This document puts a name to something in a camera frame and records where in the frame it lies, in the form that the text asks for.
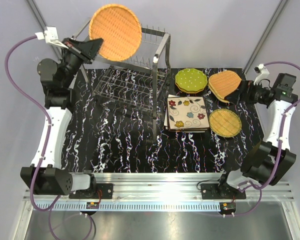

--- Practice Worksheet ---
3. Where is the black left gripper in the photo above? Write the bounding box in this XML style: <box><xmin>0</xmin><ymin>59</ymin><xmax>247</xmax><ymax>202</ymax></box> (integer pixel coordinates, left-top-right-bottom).
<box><xmin>59</xmin><ymin>37</ymin><xmax>103</xmax><ymax>88</ymax></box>

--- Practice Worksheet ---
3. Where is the woven wicker plate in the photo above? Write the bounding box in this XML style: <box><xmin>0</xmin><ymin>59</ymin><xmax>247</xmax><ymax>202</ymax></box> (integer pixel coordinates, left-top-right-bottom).
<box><xmin>88</xmin><ymin>4</ymin><xmax>142</xmax><ymax>62</ymax></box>
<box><xmin>208</xmin><ymin>70</ymin><xmax>242</xmax><ymax>99</ymax></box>
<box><xmin>214</xmin><ymin>93</ymin><xmax>233</xmax><ymax>104</ymax></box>

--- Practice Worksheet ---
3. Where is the green rimmed wicker plate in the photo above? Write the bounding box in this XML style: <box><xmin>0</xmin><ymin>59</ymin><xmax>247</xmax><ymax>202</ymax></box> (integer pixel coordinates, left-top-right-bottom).
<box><xmin>209</xmin><ymin>108</ymin><xmax>242</xmax><ymax>138</ymax></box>

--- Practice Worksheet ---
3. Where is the green polka dot plate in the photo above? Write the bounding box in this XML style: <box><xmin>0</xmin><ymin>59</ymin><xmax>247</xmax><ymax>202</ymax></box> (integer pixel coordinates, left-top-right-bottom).
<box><xmin>175</xmin><ymin>68</ymin><xmax>208</xmax><ymax>91</ymax></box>

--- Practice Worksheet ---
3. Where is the fruit pattern square plate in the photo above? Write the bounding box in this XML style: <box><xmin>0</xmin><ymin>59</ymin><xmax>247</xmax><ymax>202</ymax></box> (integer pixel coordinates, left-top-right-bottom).
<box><xmin>163</xmin><ymin>94</ymin><xmax>210</xmax><ymax>134</ymax></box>

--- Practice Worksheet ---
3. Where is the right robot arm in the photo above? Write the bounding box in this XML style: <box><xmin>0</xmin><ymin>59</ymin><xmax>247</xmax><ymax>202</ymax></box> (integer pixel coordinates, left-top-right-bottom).
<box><xmin>216</xmin><ymin>73</ymin><xmax>298</xmax><ymax>199</ymax></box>

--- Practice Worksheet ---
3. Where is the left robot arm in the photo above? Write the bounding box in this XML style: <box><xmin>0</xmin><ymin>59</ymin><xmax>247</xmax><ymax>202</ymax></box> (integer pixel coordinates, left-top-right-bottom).
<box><xmin>20</xmin><ymin>38</ymin><xmax>103</xmax><ymax>199</ymax></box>

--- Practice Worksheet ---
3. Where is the stainless steel dish rack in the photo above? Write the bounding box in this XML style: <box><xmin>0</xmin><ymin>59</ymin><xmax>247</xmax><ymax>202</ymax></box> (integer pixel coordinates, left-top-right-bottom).
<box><xmin>70</xmin><ymin>18</ymin><xmax>172</xmax><ymax>125</ymax></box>

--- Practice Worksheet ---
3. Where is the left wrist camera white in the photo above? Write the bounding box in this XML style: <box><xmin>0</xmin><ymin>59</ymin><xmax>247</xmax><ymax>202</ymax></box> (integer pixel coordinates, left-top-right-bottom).
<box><xmin>35</xmin><ymin>26</ymin><xmax>68</xmax><ymax>49</ymax></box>

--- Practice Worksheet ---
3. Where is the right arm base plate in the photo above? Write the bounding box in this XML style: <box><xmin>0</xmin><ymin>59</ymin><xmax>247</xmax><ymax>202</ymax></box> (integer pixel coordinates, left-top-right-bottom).
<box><xmin>199</xmin><ymin>183</ymin><xmax>247</xmax><ymax>200</ymax></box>

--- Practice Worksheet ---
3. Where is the aluminium frame rail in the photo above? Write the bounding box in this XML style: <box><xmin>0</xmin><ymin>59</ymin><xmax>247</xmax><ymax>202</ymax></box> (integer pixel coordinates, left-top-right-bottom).
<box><xmin>23</xmin><ymin>172</ymin><xmax>296</xmax><ymax>213</ymax></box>

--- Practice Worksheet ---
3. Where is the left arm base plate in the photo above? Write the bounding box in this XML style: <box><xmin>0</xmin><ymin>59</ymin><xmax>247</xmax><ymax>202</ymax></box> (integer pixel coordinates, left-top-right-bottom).
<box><xmin>69</xmin><ymin>183</ymin><xmax>114</xmax><ymax>200</ymax></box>

